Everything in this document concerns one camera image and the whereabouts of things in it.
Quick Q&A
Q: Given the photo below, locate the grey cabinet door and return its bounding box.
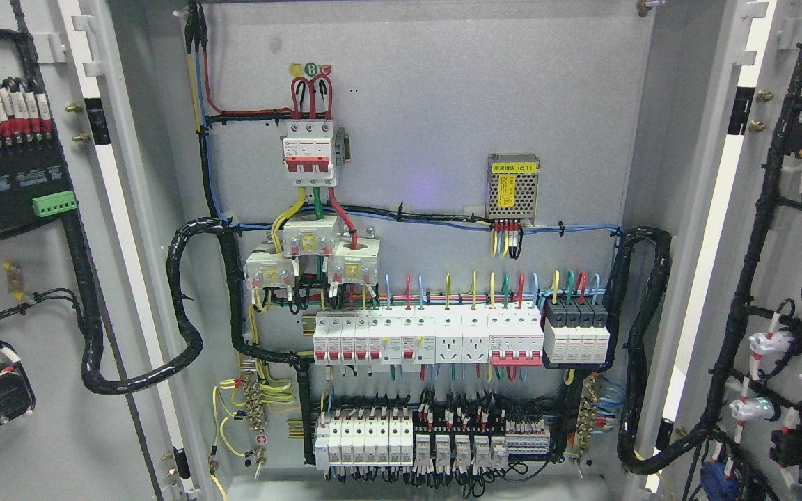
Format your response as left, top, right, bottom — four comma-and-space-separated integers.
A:
615, 1, 802, 500
0, 0, 221, 501

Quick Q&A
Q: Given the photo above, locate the white current transformer group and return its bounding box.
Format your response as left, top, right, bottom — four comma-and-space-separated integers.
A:
244, 215, 381, 297

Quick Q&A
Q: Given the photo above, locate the white socket breaker row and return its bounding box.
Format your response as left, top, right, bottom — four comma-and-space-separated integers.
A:
313, 305, 490, 372

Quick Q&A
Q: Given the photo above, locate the metal mesh power supply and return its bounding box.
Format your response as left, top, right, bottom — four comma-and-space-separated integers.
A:
486, 154, 539, 221

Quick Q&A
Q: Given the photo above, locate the black white surge protector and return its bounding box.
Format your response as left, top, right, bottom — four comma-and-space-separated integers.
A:
543, 301, 611, 368

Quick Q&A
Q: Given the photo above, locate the lower relay terminal row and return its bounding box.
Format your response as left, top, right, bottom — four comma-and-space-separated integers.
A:
314, 405, 553, 486

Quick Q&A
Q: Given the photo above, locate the brass ground terminal bar left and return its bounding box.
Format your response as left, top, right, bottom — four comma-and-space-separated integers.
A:
241, 360, 268, 467

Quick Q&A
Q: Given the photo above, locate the brass ground terminal bar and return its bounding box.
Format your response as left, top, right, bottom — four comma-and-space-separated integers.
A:
241, 360, 268, 467
571, 373, 599, 457

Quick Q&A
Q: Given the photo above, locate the brass ground terminal bar right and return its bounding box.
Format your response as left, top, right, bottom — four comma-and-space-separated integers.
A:
571, 373, 599, 457

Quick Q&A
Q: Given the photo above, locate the black digital power meter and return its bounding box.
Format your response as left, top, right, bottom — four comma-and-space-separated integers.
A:
0, 138, 71, 232

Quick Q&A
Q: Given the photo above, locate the main red handle breaker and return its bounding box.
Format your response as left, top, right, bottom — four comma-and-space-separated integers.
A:
281, 118, 338, 188

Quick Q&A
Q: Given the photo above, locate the red handle circuit breaker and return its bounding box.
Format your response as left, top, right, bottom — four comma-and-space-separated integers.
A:
487, 308, 544, 367

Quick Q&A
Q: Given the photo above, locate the black right cable loom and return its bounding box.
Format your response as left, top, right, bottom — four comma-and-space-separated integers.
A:
608, 226, 708, 475

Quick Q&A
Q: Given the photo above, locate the black cable loom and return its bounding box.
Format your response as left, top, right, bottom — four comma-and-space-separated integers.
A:
608, 226, 708, 475
81, 217, 318, 396

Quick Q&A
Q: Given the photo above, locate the black left cable loom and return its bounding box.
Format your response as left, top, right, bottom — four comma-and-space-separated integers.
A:
81, 217, 318, 396

